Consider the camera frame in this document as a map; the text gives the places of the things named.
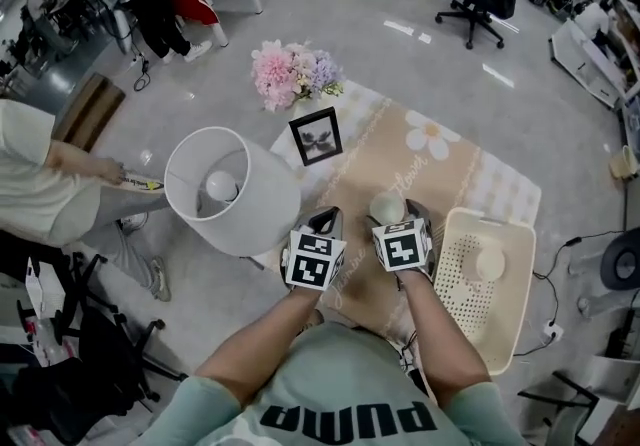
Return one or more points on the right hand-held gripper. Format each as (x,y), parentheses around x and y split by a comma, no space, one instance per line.
(400,246)

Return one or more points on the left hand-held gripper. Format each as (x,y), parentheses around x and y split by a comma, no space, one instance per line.
(312,261)

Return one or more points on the cream mug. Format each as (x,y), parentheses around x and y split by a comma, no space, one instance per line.
(386,207)
(490,263)

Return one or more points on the cream perforated plastic basket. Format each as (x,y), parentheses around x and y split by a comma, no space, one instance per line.
(517,309)

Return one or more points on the person's left forearm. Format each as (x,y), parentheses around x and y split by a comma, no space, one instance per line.
(255,349)

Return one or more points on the person's right forearm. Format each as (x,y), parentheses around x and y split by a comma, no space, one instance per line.
(440,344)

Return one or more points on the white table lamp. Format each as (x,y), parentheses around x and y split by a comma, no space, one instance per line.
(270,204)

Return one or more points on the floral cloth covered table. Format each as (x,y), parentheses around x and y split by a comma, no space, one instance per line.
(380,154)

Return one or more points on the person's pale green shirt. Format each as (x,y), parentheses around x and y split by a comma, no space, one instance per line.
(345,374)

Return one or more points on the pink purple flower bouquet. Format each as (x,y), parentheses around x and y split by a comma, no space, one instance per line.
(280,74)

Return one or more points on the yellow printed packet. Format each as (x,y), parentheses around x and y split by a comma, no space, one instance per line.
(142,184)

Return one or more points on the white power strip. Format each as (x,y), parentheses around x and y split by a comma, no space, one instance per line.
(553,332)

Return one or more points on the grey floor machine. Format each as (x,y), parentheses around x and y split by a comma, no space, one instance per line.
(622,261)

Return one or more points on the cream waste bin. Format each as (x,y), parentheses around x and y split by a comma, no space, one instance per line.
(622,161)

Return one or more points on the black swivel chair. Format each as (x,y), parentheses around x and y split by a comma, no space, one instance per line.
(115,334)
(15,254)

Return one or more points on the white low cabinet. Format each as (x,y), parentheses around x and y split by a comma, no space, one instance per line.
(580,54)

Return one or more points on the brown floor mat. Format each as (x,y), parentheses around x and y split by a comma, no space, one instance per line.
(90,109)

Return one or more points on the black picture frame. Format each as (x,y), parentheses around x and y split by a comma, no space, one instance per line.
(316,136)

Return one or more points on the green chair black frame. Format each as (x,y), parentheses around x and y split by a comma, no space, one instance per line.
(580,391)

